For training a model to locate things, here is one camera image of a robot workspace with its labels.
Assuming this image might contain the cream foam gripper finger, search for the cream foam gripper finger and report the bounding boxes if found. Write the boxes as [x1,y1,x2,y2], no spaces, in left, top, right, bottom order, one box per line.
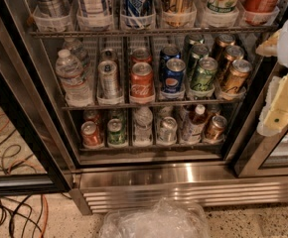
[255,30,281,57]
[256,73,288,137]

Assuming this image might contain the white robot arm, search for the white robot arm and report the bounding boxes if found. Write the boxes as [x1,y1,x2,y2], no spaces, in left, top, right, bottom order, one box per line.
[256,20,288,137]

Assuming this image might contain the right glass fridge door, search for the right glass fridge door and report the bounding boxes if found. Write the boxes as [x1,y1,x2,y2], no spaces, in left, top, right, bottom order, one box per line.
[223,23,288,179]

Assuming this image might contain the glass fridge door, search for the glass fridge door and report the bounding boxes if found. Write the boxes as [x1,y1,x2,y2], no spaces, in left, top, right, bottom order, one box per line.
[223,23,288,179]
[0,0,74,196]

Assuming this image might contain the copper can bottom shelf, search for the copper can bottom shelf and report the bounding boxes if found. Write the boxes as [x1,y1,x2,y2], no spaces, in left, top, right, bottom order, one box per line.
[205,115,227,140]

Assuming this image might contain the tea bottle white cap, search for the tea bottle white cap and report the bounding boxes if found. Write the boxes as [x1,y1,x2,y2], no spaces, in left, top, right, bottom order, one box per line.
[182,104,207,142]

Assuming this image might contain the silver can bottom shelf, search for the silver can bottom shelf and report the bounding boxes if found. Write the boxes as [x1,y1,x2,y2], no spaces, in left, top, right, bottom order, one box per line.
[158,116,177,144]

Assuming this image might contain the water bottle bottom shelf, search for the water bottle bottom shelf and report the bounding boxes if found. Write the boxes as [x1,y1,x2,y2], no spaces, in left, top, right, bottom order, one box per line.
[133,107,153,146]

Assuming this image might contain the green can bottom shelf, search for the green can bottom shelf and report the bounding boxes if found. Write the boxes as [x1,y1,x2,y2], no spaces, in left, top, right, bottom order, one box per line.
[107,118,126,146]

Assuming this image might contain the rear clear water bottle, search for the rear clear water bottle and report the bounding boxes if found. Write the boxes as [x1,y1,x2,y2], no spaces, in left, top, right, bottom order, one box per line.
[63,38,90,67]

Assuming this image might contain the clear water bottle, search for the clear water bottle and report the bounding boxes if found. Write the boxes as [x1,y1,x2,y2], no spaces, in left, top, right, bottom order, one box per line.
[63,38,90,67]
[56,49,93,107]

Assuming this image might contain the front clear water bottle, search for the front clear water bottle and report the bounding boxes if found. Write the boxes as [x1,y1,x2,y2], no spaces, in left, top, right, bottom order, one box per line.
[56,49,93,107]

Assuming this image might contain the orange can bottom shelf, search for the orange can bottom shelf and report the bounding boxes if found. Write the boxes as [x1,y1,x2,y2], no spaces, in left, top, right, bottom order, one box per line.
[80,121,102,148]

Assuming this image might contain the left glass fridge door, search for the left glass fridge door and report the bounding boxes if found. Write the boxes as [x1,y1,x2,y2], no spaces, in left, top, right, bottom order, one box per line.
[0,0,74,196]

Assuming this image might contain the middle gold can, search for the middle gold can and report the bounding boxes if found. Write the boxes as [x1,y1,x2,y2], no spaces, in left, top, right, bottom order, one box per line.
[217,45,245,77]

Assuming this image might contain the gold can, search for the gold can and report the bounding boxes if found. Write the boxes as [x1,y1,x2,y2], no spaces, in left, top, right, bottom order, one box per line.
[217,45,245,77]
[212,34,235,60]
[220,59,252,94]

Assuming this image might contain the rear gold can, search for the rear gold can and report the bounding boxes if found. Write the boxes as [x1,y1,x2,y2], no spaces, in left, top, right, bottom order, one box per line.
[212,34,235,60]

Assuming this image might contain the front gold can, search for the front gold can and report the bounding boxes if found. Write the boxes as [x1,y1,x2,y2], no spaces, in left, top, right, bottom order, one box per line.
[220,59,252,94]

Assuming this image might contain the orange tall can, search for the orange tall can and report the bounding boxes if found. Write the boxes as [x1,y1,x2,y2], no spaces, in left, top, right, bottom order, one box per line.
[244,0,278,26]

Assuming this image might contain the middle green soda can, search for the middle green soda can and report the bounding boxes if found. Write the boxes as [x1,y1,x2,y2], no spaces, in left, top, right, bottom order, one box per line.
[187,44,210,79]

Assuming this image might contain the green soda can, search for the green soda can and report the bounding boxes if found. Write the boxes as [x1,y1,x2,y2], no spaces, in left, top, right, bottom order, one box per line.
[183,34,205,59]
[187,44,210,79]
[190,57,217,91]

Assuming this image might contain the front green soda can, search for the front green soda can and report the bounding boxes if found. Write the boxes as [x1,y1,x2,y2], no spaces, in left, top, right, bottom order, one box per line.
[190,57,217,91]

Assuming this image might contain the rear green soda can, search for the rear green soda can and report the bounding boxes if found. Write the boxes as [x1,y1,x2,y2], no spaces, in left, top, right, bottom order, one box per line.
[183,34,205,59]

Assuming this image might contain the front blue pepsi can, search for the front blue pepsi can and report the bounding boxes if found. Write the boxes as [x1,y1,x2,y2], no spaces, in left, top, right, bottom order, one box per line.
[162,58,186,93]

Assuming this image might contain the blue pepsi can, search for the blue pepsi can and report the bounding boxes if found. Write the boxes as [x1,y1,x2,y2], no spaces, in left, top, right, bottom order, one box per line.
[162,58,186,93]
[159,44,181,80]

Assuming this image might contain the rear blue pepsi can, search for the rear blue pepsi can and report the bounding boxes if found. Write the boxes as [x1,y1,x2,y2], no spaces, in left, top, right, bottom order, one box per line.
[159,44,181,80]

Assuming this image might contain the brown striped tall can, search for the brown striped tall can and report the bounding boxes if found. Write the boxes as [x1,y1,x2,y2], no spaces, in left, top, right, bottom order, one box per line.
[162,0,194,27]

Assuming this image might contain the rear red cola can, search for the rear red cola can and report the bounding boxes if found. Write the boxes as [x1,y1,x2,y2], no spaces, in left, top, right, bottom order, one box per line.
[131,47,152,64]

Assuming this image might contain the red cola can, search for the red cola can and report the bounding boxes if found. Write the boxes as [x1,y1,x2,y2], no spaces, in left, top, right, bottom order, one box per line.
[131,47,152,64]
[131,62,153,98]

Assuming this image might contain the front red cola can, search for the front red cola can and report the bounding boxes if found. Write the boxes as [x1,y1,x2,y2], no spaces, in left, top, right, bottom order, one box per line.
[131,62,153,98]

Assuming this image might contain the blue white tall can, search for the blue white tall can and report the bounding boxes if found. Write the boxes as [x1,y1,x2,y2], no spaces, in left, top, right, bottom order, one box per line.
[124,0,153,29]

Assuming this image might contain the rear silver can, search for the rear silver can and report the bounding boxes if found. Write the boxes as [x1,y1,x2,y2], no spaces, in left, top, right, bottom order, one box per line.
[100,49,118,62]

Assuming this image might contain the clear plastic bag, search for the clear plastic bag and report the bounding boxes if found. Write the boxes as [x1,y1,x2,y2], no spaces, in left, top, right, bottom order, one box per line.
[98,198,211,238]

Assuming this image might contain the front silver can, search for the front silver can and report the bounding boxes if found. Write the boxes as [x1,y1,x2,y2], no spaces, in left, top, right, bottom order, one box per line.
[98,60,120,99]

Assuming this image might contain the orange cable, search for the orange cable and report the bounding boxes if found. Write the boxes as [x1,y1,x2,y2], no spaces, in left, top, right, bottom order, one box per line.
[0,112,49,238]

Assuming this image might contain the black cables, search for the black cables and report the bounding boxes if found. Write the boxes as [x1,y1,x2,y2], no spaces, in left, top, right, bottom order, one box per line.
[0,129,72,238]

